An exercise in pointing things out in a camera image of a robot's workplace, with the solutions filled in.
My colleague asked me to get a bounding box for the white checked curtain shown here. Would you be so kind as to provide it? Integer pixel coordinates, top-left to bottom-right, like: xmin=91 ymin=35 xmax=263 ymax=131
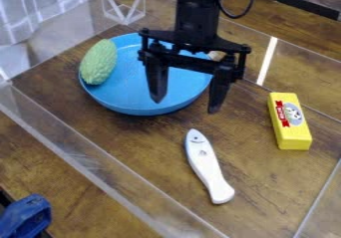
xmin=0 ymin=0 xmax=90 ymax=46

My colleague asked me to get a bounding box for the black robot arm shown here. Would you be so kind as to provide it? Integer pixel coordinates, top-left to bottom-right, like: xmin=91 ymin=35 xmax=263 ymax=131
xmin=139 ymin=0 xmax=251 ymax=114

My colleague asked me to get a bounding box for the blue clamp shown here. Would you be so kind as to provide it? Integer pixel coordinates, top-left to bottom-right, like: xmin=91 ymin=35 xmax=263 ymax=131
xmin=0 ymin=194 xmax=52 ymax=238

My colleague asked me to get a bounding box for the blue round tray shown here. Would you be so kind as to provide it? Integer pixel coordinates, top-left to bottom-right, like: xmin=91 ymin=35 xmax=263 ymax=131
xmin=79 ymin=33 xmax=211 ymax=116

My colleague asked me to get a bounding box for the yellow toy brick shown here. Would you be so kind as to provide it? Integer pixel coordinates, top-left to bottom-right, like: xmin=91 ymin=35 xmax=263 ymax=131
xmin=267 ymin=93 xmax=313 ymax=150

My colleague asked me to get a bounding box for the clear acrylic enclosure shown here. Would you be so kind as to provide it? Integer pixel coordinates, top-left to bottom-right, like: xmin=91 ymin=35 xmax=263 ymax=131
xmin=0 ymin=0 xmax=341 ymax=238

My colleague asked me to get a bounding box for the black cable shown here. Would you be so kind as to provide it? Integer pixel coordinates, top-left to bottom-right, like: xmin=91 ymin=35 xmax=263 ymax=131
xmin=217 ymin=0 xmax=255 ymax=20

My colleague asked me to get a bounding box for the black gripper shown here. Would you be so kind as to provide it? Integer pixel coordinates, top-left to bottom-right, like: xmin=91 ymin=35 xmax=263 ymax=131
xmin=139 ymin=29 xmax=251 ymax=114

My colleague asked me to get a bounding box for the green bumpy toy gourd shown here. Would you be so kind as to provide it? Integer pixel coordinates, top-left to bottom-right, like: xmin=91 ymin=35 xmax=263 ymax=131
xmin=80 ymin=39 xmax=118 ymax=85

